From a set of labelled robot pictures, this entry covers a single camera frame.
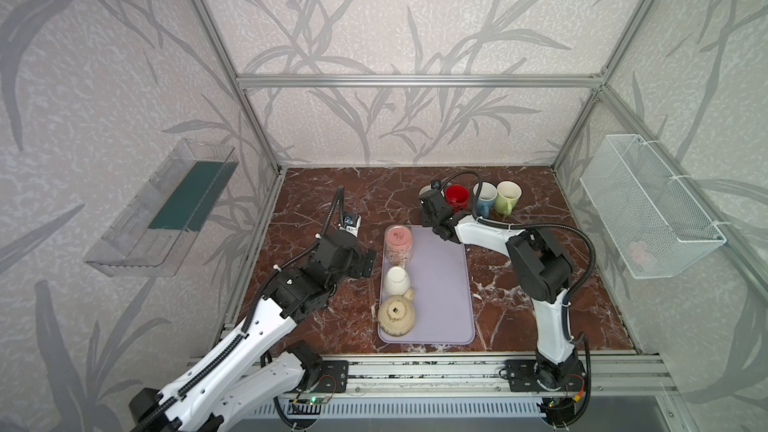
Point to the lavender plastic tray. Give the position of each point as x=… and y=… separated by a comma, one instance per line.
x=439, y=275

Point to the white mug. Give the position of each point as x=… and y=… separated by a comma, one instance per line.
x=396, y=281

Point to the white wire mesh basket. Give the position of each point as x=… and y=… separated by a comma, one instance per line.
x=657, y=226

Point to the clear plastic wall bin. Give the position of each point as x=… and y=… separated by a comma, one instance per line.
x=152, y=236

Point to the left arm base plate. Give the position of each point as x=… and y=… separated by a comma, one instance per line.
x=328, y=377

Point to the beige stoneware mug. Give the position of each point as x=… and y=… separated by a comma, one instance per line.
x=396, y=315

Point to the blue mug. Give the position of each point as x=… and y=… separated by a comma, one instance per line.
x=485, y=196

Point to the red mug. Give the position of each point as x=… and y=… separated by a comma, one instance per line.
x=457, y=196

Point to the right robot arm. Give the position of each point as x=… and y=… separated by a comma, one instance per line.
x=542, y=265

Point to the aluminium cage frame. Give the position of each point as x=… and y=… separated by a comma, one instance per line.
x=599, y=83

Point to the lavender mug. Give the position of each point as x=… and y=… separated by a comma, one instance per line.
x=424, y=190

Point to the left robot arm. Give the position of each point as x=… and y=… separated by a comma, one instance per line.
x=230, y=381

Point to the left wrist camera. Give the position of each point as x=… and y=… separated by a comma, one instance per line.
x=350, y=223

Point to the pink patterned mug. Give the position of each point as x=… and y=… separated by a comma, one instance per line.
x=398, y=245

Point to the aluminium front rail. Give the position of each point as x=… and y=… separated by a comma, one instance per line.
x=614, y=373

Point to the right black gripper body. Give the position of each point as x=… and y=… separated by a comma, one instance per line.
x=433, y=212

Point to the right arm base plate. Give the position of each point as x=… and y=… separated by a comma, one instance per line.
x=521, y=376

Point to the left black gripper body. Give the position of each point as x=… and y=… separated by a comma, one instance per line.
x=368, y=262

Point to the light green mug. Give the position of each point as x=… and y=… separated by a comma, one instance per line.
x=508, y=195

